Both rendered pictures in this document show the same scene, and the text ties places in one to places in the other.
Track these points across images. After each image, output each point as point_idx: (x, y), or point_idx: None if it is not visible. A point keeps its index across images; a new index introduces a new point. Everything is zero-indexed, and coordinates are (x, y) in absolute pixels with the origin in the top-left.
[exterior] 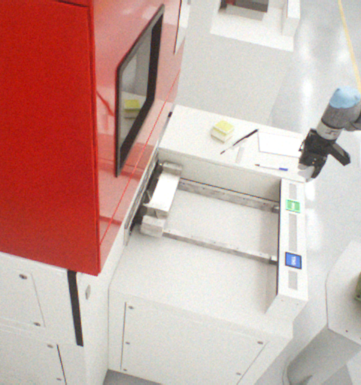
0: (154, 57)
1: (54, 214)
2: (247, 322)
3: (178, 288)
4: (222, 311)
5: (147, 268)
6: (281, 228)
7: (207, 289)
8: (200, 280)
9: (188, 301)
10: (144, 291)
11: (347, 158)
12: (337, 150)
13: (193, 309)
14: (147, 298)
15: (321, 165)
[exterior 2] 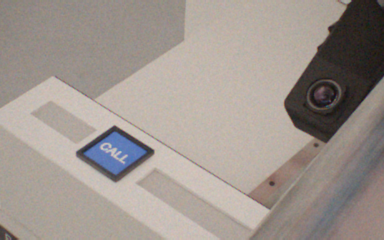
0: None
1: None
2: None
3: (226, 58)
4: (123, 100)
5: (306, 34)
6: (243, 197)
7: (193, 98)
8: (224, 97)
9: (186, 61)
10: (249, 13)
11: (306, 82)
12: (346, 20)
13: (162, 61)
14: (230, 11)
15: (322, 42)
